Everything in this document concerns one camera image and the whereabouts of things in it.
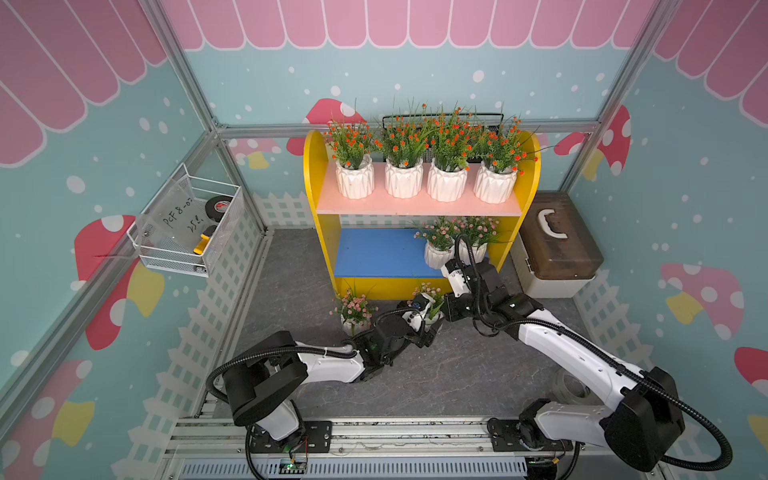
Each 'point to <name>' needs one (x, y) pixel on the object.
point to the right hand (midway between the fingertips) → (436, 301)
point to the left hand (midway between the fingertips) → (430, 313)
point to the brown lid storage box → (555, 253)
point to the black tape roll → (216, 206)
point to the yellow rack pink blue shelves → (390, 246)
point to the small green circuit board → (292, 468)
